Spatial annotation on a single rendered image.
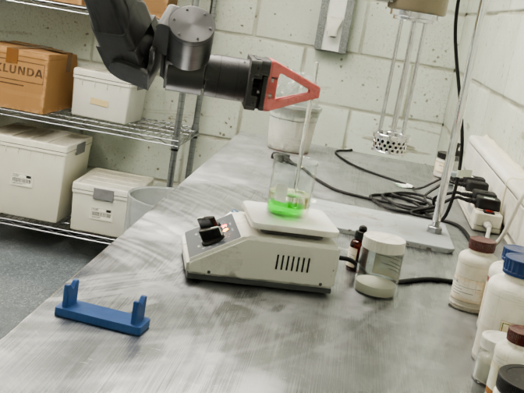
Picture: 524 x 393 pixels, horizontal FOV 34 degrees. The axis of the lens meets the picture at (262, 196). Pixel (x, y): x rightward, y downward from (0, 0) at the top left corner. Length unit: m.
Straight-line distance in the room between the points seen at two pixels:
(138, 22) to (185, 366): 0.45
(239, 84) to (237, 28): 2.49
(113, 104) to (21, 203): 0.54
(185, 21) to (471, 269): 0.50
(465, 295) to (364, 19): 2.46
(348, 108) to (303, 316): 2.57
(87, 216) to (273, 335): 2.46
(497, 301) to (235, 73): 0.43
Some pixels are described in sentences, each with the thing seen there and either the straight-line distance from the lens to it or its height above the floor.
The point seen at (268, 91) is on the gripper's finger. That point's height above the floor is 1.00.
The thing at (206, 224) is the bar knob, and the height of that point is 0.81.
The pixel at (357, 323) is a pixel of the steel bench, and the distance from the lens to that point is 1.07.
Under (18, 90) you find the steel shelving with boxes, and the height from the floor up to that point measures 0.64.
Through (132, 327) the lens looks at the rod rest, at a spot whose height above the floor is 0.76.
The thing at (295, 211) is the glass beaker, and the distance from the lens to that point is 1.13.
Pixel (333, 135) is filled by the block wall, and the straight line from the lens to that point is 3.59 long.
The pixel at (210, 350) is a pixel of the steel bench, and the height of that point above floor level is 0.75.
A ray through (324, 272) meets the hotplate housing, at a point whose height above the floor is 0.78.
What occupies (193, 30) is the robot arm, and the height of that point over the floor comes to 1.07.
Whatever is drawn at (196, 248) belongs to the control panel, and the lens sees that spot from 1.13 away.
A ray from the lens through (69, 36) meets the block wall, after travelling 3.78.
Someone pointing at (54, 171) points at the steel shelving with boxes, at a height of 0.34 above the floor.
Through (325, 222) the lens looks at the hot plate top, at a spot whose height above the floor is 0.84.
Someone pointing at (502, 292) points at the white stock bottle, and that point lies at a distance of 1.00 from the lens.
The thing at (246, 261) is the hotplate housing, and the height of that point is 0.79.
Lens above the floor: 1.11
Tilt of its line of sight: 13 degrees down
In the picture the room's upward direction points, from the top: 10 degrees clockwise
